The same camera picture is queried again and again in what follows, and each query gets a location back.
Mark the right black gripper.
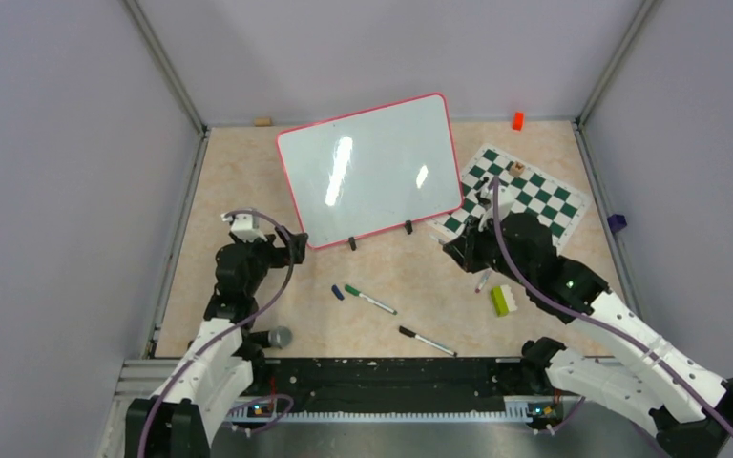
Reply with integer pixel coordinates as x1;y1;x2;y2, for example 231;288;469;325
446;212;534;287

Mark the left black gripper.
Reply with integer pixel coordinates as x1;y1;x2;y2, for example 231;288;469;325
234;225;307;296

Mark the blue marker cap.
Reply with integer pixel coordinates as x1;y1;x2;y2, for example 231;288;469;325
331;285;345;301

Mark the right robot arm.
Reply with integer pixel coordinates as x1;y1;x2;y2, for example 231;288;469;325
443;213;733;457

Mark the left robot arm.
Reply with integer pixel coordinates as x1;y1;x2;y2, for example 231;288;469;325
124;226;308;457

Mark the pink purple marker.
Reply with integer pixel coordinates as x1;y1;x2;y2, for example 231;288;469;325
473;269;492;294

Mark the black chess pawn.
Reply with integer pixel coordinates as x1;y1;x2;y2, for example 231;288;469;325
475;177;491;205

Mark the green capped marker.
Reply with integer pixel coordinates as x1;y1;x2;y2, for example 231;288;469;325
345;284;398;315

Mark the green white toy brick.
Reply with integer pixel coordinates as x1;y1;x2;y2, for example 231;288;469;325
491;285;517;318

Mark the green white chessboard mat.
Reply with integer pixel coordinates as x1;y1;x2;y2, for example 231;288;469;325
429;144;592;251

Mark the black capped marker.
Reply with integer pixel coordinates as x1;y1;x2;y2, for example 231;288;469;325
398;326;458;358

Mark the black grey microphone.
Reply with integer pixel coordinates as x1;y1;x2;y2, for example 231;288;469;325
248;326;293;349

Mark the wooden cube chess piece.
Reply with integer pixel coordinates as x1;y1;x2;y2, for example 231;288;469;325
510;161;526;177

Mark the small cork piece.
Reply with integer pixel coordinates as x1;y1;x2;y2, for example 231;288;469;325
254;117;273;127

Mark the orange toy block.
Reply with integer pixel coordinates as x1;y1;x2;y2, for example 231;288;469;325
512;112;526;132

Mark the purple toy block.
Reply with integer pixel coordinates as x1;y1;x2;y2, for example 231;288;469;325
606;214;628;234

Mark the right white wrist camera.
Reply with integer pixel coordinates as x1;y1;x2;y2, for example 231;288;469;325
478;201;501;232

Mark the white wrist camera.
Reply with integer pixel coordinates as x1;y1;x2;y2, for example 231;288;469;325
478;201;501;232
221;213;267;243

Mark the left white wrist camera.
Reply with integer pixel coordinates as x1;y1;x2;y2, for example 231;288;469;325
221;213;267;243

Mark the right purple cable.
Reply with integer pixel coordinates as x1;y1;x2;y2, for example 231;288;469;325
481;177;733;458

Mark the purple cable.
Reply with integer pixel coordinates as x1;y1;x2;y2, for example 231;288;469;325
481;177;733;458
136;209;296;458

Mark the white board with pink frame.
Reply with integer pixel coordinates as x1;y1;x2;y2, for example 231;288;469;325
276;93;464;249

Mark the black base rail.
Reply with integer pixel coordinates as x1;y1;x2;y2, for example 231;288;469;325
242;357;568;414

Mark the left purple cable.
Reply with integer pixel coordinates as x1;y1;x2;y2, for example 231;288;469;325
136;209;296;458

